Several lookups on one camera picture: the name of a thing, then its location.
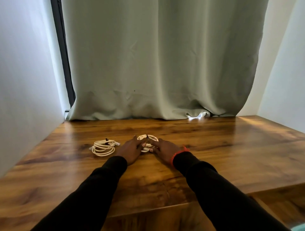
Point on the person's left hand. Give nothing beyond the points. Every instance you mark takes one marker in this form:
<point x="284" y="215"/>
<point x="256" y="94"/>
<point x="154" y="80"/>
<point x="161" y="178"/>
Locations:
<point x="129" y="151"/>

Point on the person's right forearm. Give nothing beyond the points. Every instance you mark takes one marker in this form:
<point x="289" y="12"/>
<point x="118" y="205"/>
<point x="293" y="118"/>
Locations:
<point x="226" y="197"/>

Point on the grey-green curtain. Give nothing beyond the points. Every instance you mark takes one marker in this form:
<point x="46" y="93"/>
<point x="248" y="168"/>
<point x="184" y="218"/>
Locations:
<point x="166" y="59"/>

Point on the wooden drawer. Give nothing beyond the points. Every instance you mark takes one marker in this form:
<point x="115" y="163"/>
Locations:
<point x="286" y="204"/>

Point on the wooden cabinet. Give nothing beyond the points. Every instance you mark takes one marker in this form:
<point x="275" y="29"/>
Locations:
<point x="226" y="147"/>

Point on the white side panel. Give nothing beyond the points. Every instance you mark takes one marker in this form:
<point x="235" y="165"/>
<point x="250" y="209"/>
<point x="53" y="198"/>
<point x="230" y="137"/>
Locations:
<point x="26" y="90"/>

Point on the person's left forearm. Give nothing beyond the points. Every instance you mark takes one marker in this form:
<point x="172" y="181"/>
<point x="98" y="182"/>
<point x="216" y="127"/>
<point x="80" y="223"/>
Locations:
<point x="88" y="197"/>

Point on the black window frame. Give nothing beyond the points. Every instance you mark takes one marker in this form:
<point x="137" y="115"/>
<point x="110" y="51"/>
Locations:
<point x="63" y="52"/>

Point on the person's right hand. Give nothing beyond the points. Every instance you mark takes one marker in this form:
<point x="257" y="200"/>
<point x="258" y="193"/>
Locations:
<point x="166" y="151"/>

